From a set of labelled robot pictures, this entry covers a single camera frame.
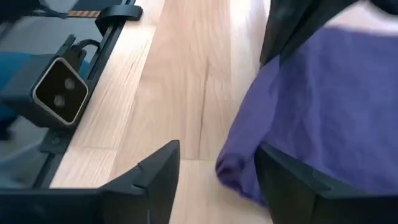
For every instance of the black depth camera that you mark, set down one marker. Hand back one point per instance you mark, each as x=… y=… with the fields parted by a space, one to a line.
x=12 y=71

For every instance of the purple towel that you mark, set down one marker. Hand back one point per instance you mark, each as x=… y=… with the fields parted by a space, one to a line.
x=326 y=109

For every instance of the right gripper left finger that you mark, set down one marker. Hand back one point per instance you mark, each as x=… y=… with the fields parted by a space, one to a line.
x=124 y=205

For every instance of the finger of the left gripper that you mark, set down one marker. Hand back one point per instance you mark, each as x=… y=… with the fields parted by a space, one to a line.
x=280 y=21
x=314 y=15

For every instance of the silver black table camera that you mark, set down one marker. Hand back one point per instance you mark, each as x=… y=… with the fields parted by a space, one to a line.
x=60 y=91

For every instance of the black aluminium table frame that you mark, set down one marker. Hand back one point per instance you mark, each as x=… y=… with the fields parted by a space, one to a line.
x=104 y=49

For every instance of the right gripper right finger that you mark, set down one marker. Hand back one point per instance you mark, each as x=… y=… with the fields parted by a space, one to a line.
x=289 y=193

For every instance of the black orange striped floor mat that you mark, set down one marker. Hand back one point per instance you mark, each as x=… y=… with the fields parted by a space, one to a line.
x=84 y=14

